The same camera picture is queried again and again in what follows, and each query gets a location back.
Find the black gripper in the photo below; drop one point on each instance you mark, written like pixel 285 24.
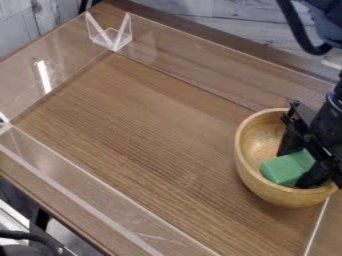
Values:
pixel 316 131

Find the green rectangular block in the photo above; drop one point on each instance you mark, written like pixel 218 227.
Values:
pixel 285 169

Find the brown wooden bowl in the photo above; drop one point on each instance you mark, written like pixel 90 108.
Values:
pixel 257 141

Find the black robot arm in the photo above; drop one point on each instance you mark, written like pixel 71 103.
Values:
pixel 328 20

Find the black metal table leg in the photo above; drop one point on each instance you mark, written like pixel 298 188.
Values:
pixel 42 219

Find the clear acrylic corner bracket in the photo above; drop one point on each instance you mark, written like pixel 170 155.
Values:
pixel 110 38

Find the clear acrylic barrier wall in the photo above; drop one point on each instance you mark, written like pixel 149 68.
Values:
pixel 118 138

